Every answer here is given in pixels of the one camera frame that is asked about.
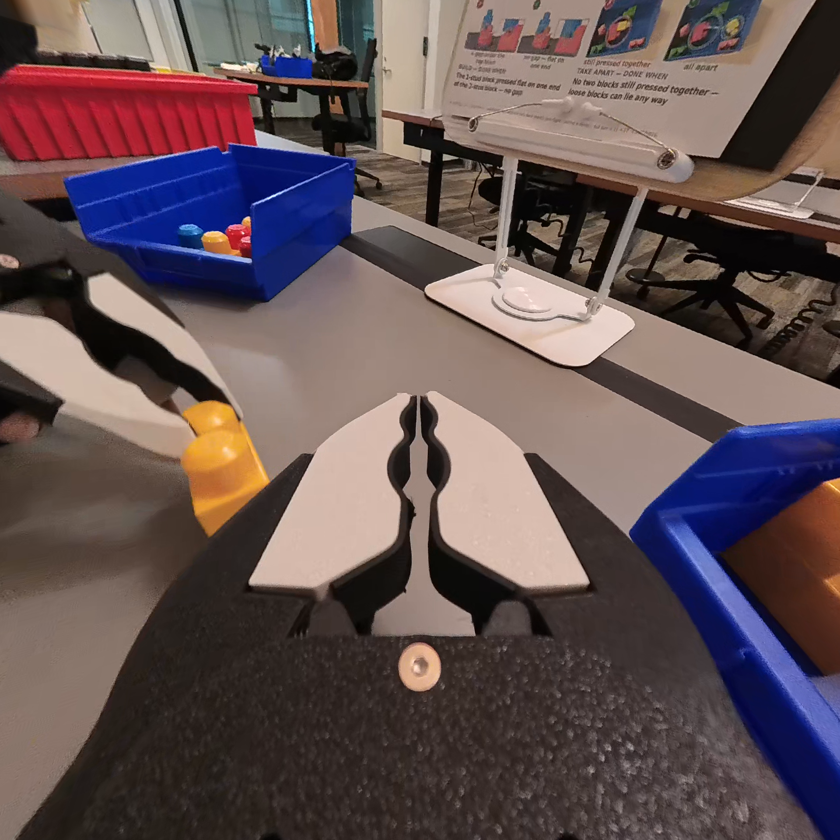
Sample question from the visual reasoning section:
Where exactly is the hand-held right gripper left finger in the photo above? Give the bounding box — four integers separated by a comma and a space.
248, 392, 421, 636

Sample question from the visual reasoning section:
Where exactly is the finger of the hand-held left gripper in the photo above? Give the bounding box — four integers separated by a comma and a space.
84, 272, 245, 422
0, 311, 199, 459

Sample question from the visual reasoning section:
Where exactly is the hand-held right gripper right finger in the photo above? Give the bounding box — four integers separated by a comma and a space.
419, 391, 592, 636

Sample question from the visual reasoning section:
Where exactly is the pile of colourful toy blocks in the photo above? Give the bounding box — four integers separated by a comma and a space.
177, 215, 253, 258

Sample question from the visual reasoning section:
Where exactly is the yellow two-stud toy block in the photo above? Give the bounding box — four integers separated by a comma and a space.
180, 402, 271, 538

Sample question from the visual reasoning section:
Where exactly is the red ribbed plastic bin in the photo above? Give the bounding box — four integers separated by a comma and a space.
0, 64, 258, 161

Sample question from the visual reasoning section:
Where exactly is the row of black cases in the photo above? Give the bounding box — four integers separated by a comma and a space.
33, 49, 153, 73

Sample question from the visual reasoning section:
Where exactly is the black bag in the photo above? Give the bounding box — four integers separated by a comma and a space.
313, 45, 358, 81

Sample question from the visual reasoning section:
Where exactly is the small clear stand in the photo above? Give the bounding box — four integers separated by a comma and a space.
722, 167, 824, 219

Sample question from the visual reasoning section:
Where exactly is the printed instruction sheet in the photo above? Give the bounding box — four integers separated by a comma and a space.
443, 0, 818, 158

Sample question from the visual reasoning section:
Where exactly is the black coiled cable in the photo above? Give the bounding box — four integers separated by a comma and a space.
761, 295, 840, 368

